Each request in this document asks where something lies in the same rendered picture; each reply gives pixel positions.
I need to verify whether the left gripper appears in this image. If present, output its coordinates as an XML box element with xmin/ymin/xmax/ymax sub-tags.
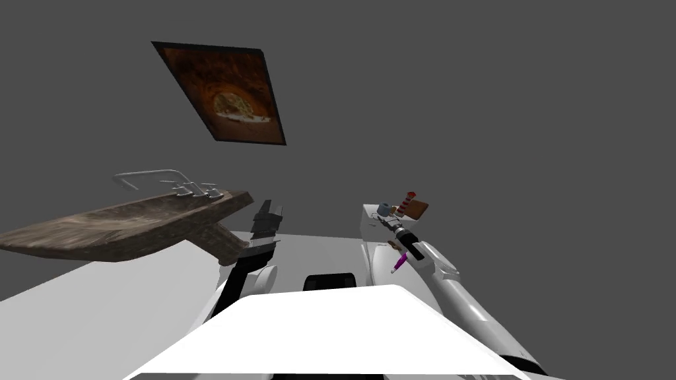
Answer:
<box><xmin>249</xmin><ymin>199</ymin><xmax>284</xmax><ymax>246</ymax></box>

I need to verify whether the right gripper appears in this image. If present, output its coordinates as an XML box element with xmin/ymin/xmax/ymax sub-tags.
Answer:
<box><xmin>376</xmin><ymin>214</ymin><xmax>403</xmax><ymax>236</ymax></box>

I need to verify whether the red white striped bottle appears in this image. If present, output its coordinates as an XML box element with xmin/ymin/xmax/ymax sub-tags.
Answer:
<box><xmin>396</xmin><ymin>192</ymin><xmax>418</xmax><ymax>217</ymax></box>

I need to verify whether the brown box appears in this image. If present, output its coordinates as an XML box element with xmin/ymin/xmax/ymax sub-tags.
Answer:
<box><xmin>403</xmin><ymin>199</ymin><xmax>430</xmax><ymax>222</ymax></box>

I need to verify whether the grey metal faucet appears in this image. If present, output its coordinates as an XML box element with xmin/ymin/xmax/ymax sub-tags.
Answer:
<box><xmin>112</xmin><ymin>168</ymin><xmax>225</xmax><ymax>201</ymax></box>

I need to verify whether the dark framed brown picture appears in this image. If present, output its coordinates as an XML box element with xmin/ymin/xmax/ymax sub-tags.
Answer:
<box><xmin>151</xmin><ymin>41</ymin><xmax>288</xmax><ymax>146</ymax></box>

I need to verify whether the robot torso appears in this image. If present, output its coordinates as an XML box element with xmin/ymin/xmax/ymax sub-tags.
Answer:
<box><xmin>123</xmin><ymin>273</ymin><xmax>531</xmax><ymax>380</ymax></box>

